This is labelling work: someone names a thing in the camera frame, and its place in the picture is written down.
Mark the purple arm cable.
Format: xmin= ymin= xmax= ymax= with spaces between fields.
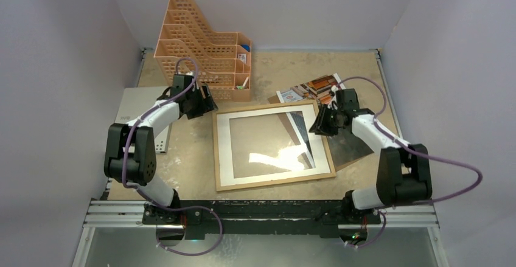
xmin=332 ymin=76 xmax=484 ymax=249
xmin=122 ymin=57 xmax=224 ymax=257

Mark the orange plastic file organizer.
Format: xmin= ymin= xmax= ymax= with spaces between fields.
xmin=154 ymin=0 xmax=252 ymax=102

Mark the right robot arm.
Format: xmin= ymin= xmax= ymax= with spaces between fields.
xmin=309 ymin=86 xmax=432 ymax=223

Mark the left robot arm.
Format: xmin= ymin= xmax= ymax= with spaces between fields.
xmin=104 ymin=72 xmax=217 ymax=224

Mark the green white item in organizer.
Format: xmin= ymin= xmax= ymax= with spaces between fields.
xmin=236 ymin=76 xmax=249 ymax=90

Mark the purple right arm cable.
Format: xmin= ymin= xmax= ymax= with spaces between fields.
xmin=332 ymin=76 xmax=484 ymax=249

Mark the white photo mat board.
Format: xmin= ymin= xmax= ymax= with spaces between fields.
xmin=216 ymin=103 xmax=333 ymax=187

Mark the wooden picture frame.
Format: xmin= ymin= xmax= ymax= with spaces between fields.
xmin=212 ymin=99 xmax=337 ymax=193

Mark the printed photo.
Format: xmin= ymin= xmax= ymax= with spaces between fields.
xmin=268 ymin=74 xmax=341 ymax=105

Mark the grey booklet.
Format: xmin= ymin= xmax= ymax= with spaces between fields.
xmin=114 ymin=86 xmax=170 ymax=154

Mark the transparent acrylic sheet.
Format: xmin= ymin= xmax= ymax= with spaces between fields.
xmin=229 ymin=111 xmax=315 ymax=178

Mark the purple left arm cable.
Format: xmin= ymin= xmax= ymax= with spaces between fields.
xmin=122 ymin=57 xmax=224 ymax=257

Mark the blue item in organizer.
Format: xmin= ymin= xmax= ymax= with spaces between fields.
xmin=241 ymin=45 xmax=251 ymax=52

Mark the red white item in organizer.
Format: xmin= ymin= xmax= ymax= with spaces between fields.
xmin=237 ymin=54 xmax=246 ymax=63

